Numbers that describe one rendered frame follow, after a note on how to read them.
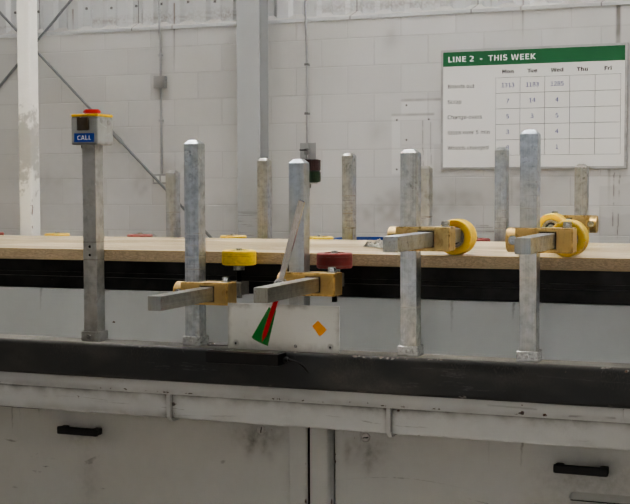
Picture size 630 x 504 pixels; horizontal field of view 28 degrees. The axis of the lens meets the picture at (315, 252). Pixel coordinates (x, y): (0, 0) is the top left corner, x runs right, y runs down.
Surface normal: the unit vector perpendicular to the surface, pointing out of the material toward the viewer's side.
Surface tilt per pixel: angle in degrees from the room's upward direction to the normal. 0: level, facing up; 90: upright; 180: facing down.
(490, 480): 90
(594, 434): 90
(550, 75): 90
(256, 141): 90
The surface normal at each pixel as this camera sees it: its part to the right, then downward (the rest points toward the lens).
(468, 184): -0.36, 0.05
